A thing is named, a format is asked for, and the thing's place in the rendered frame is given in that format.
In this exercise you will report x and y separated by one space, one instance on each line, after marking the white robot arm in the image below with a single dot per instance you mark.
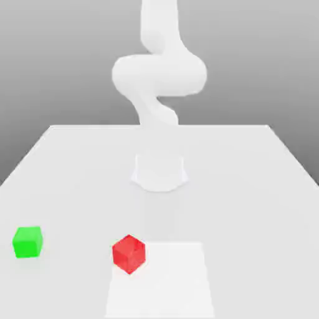
159 74

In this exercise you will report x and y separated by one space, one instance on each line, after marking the small red cube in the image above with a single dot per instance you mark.
128 254

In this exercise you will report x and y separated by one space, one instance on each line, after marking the small green cube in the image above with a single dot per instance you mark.
27 242

